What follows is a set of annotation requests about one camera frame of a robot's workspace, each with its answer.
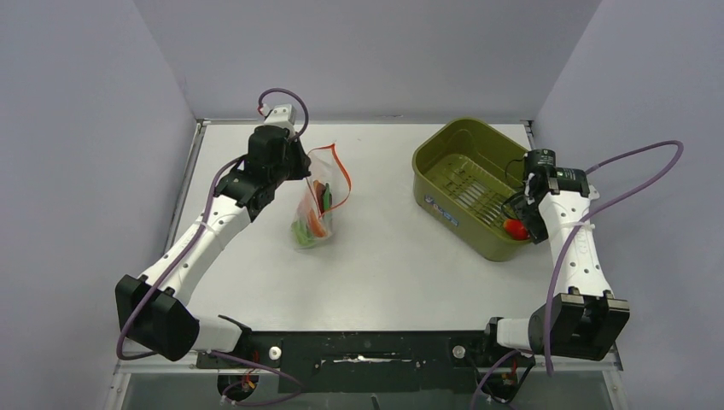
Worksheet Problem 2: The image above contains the green toy chili pepper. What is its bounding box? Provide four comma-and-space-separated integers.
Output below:
318, 183, 332, 215

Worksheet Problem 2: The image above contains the small red toy piece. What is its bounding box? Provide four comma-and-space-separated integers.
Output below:
503, 219, 530, 241

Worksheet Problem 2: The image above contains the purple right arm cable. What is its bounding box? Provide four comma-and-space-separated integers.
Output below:
469, 140, 686, 410

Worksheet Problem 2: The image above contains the clear zip top bag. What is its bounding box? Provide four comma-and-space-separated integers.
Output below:
290, 143, 353, 249

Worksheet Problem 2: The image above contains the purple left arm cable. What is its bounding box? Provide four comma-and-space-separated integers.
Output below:
115, 87, 311, 361

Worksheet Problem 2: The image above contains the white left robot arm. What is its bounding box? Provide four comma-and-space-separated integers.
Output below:
115, 125, 311, 361

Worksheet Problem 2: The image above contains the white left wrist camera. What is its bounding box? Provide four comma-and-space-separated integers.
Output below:
258, 103, 297, 135

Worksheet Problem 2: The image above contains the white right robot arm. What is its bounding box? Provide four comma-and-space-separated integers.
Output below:
480, 149, 630, 365

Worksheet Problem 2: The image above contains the olive green plastic tub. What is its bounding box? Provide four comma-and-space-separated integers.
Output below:
412, 117, 529, 262

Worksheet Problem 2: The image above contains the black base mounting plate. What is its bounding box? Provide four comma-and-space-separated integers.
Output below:
196, 330, 508, 393

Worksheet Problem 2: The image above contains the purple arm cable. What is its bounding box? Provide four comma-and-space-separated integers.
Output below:
115, 87, 311, 361
469, 140, 686, 410

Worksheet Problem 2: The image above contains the green toy starfruit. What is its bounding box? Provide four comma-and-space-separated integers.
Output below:
290, 220, 317, 249

